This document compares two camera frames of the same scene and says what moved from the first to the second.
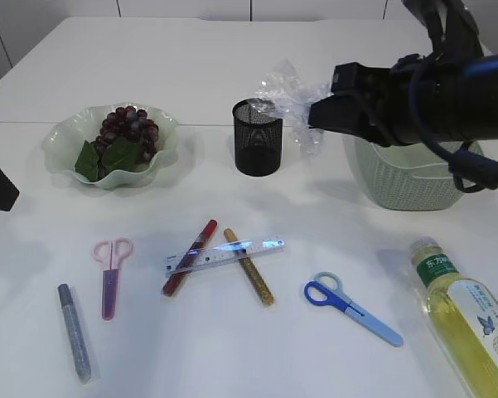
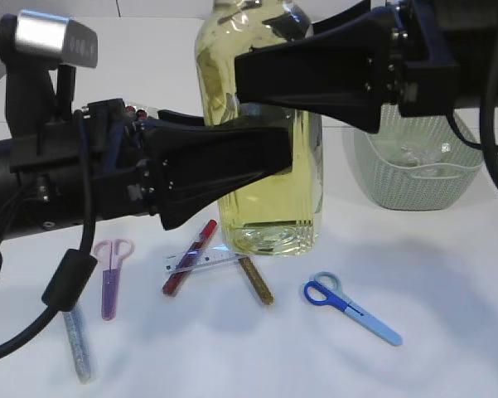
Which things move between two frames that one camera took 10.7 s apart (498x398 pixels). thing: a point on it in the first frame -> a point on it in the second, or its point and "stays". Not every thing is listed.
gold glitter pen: x=261 y=288 stays
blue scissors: x=327 y=291 stays
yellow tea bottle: x=474 y=319 -> x=279 y=216
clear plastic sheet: x=289 y=96 -> x=420 y=157
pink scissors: x=110 y=254 stays
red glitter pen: x=188 y=258 stays
